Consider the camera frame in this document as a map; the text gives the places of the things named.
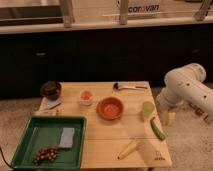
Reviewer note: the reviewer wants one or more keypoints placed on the dark brown bowl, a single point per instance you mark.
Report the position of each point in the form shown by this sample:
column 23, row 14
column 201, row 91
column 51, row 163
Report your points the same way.
column 51, row 90

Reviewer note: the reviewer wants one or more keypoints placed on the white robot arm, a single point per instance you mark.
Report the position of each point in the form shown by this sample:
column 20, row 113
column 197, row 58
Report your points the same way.
column 186, row 83

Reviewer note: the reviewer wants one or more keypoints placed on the wooden folding table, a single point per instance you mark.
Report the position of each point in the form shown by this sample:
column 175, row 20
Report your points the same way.
column 104, row 139

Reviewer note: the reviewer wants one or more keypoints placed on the green tray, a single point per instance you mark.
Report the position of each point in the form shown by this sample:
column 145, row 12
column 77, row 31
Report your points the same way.
column 45, row 131

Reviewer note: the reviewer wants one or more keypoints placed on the red bowl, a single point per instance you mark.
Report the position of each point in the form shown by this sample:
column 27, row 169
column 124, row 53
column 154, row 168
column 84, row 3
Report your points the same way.
column 110, row 108

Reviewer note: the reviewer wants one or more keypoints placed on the grey sponge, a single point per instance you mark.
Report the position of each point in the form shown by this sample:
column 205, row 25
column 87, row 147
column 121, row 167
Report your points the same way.
column 66, row 140

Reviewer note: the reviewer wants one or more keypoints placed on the bunch of red grapes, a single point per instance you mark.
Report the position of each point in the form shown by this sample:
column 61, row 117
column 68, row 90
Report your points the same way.
column 49, row 154

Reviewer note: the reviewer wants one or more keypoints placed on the light green cup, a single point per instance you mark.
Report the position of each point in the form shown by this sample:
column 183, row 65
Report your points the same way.
column 147, row 109

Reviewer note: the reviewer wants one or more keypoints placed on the black metal spoon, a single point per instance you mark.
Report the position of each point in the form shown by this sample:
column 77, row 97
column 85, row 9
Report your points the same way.
column 119, row 86

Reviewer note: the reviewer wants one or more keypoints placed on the white cup orange inside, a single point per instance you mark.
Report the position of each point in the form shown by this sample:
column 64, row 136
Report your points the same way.
column 86, row 98

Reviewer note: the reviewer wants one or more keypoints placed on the bottles on floor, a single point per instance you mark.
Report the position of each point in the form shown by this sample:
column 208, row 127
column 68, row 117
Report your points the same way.
column 201, row 113

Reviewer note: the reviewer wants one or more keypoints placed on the grey knife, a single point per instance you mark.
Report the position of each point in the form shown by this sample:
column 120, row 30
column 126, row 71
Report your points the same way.
column 48, row 104

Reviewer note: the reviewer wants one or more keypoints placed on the green cucumber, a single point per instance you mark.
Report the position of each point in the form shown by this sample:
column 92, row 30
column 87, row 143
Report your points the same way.
column 158, row 133

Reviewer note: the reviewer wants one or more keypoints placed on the yellow banana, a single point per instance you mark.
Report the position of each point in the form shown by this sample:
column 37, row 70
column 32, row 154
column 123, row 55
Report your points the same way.
column 133, row 145

